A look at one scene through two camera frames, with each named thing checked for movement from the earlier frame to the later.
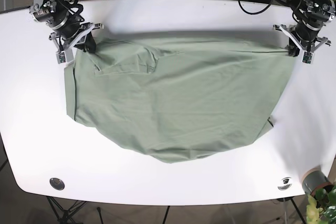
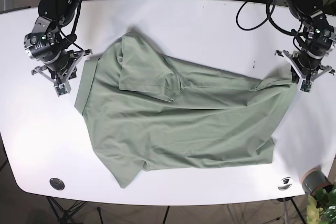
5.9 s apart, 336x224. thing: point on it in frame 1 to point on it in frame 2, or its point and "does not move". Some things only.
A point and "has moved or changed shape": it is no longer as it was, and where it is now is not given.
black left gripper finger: [295, 45] to [296, 72]
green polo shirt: [179, 97] has moved or changed shape
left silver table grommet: [57, 183] does not move
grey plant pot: [314, 180] does not move
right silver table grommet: [285, 184] does not move
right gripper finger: [90, 42] to [77, 56]
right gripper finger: [65, 54] to [61, 88]
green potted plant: [322, 210] does not move
